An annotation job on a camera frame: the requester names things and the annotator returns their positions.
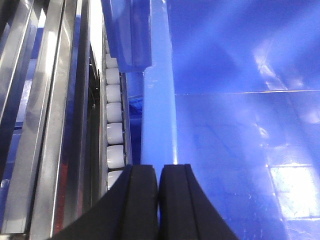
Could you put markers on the large blue plastic bin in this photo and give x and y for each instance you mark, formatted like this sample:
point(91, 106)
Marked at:
point(234, 91)

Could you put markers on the stainless steel shelf rail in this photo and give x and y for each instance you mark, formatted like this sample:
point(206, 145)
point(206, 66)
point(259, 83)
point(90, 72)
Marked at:
point(50, 115)

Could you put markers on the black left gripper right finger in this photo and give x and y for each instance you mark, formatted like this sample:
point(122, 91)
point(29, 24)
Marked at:
point(185, 211)

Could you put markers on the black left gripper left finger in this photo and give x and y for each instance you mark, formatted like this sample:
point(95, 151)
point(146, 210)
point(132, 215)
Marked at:
point(128, 211)

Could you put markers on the white roller track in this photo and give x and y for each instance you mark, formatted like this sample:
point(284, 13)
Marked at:
point(115, 151)

